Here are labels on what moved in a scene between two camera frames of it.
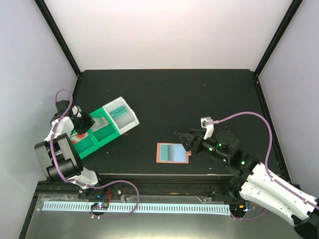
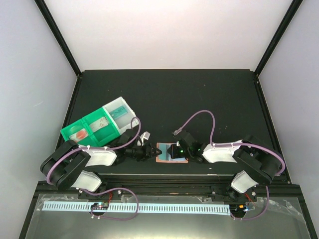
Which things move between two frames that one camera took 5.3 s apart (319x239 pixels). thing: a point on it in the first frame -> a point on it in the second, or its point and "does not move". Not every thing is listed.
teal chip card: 166,152 does not move
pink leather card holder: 172,153 does not move
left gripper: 89,123 -> 148,152
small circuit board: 100,205 does not move
